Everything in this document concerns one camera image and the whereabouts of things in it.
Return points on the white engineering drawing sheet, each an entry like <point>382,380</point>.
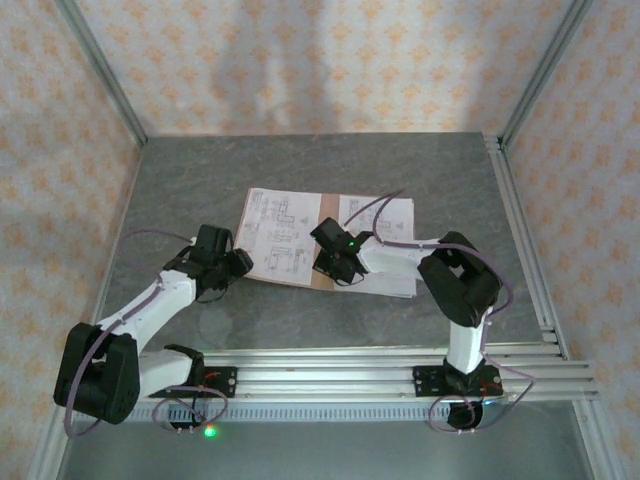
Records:
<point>400,215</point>
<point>270,225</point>

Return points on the wide aluminium base rail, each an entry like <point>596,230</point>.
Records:
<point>325,375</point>

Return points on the grey metal base panel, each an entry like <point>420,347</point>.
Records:
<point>325,450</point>

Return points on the thin aluminium side rail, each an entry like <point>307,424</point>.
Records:
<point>135,175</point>

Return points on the pink-brown paper folder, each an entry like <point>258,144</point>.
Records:
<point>330,210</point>

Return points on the aluminium frame post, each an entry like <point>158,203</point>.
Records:
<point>100,65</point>
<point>545,65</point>

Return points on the green indicator light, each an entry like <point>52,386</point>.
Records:
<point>210,431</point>

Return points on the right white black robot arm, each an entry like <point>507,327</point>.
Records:
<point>390,257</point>

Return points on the triple aluminium side rail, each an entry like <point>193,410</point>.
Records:
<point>505,180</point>

